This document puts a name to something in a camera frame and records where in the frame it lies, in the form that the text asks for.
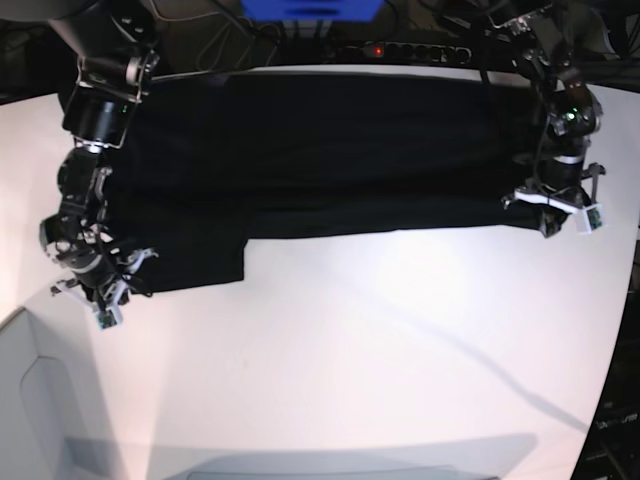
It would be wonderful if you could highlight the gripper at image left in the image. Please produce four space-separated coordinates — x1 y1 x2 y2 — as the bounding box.
50 244 158 321

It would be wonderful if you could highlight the white box at left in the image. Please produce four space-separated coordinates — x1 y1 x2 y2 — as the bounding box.
1 308 129 479

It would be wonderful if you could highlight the blue plastic box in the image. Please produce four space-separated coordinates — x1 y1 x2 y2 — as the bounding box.
241 0 384 22

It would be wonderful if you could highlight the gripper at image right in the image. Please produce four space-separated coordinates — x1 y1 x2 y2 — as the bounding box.
502 155 606 239

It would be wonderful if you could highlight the black T-shirt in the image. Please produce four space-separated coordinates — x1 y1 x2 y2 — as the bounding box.
104 74 544 293

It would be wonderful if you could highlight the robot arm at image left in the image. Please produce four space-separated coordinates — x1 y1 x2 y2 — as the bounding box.
39 1 159 329

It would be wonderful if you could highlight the black power strip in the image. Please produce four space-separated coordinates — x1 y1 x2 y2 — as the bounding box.
334 42 473 67

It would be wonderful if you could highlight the wrist camera at image right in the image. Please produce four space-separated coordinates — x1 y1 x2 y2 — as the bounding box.
575 203 606 235

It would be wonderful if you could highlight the wrist camera at image left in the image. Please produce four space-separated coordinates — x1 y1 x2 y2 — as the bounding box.
95 306 123 330

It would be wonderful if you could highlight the wrist camera at image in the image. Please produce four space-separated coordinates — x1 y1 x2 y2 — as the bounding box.
575 203 606 235
95 306 123 330

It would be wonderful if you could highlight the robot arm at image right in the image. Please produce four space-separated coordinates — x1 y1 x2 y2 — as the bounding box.
485 1 606 238

